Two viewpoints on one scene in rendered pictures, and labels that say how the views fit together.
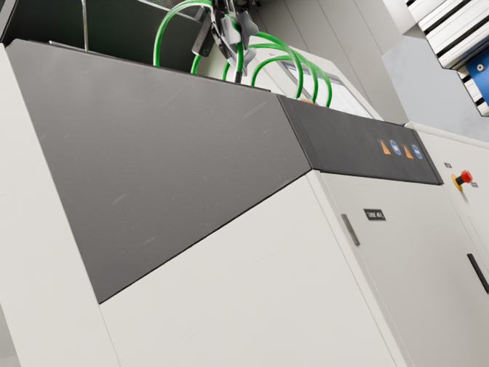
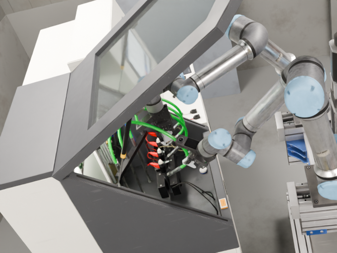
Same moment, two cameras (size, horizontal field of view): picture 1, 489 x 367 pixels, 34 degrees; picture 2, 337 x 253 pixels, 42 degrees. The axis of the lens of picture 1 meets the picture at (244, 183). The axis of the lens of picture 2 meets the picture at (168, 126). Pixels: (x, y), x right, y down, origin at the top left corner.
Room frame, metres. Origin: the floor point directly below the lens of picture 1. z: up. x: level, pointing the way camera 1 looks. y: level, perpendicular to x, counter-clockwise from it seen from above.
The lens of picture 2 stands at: (0.29, 0.44, 2.49)
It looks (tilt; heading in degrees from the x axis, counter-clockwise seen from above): 38 degrees down; 338
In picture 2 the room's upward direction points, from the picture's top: 19 degrees counter-clockwise
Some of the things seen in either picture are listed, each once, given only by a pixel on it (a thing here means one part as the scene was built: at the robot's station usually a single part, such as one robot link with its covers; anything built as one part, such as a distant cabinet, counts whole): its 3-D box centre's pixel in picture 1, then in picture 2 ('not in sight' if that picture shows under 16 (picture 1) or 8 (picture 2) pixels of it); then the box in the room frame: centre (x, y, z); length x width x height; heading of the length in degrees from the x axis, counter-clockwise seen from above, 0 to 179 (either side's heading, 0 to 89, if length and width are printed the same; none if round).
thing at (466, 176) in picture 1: (463, 178); not in sight; (2.04, -0.53, 0.80); 0.05 x 0.04 x 0.05; 151
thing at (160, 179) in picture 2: not in sight; (168, 171); (1.89, -0.12, 0.91); 0.34 x 0.10 x 0.15; 151
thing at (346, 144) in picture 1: (366, 151); (217, 181); (1.67, -0.27, 0.87); 0.62 x 0.04 x 0.16; 151
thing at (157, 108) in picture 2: not in sight; (154, 104); (1.75, -0.12, 1.42); 0.08 x 0.08 x 0.05
